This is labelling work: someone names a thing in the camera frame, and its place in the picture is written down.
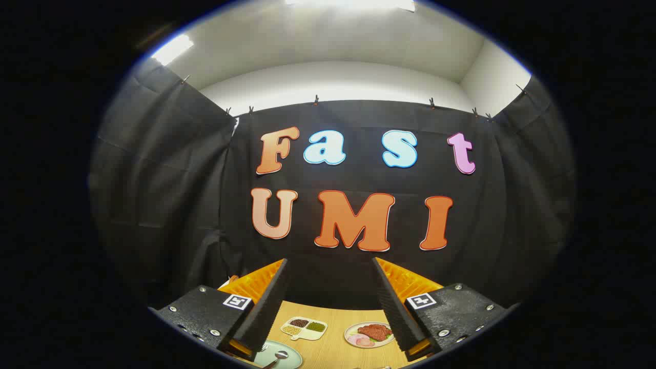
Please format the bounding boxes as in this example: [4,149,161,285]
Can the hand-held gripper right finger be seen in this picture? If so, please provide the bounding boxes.
[372,257,519,362]

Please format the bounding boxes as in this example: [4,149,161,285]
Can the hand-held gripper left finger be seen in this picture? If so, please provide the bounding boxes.
[149,258,289,362]

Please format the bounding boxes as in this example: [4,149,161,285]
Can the metal spoon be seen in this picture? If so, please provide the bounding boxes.
[262,351,289,369]

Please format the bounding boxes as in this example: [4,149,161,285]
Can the brown meat steak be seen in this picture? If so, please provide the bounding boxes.
[357,324,393,341]

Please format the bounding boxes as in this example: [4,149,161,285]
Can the white divided dish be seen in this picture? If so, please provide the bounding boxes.
[280,317,329,341]

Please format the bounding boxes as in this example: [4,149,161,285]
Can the beige round food plate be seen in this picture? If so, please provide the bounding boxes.
[344,321,395,350]

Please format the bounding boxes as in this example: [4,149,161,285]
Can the light blue round plate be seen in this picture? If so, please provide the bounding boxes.
[254,339,303,369]

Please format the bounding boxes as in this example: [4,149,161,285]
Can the ceiling light panel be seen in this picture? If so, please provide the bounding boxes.
[151,34,194,66]
[284,0,416,13]

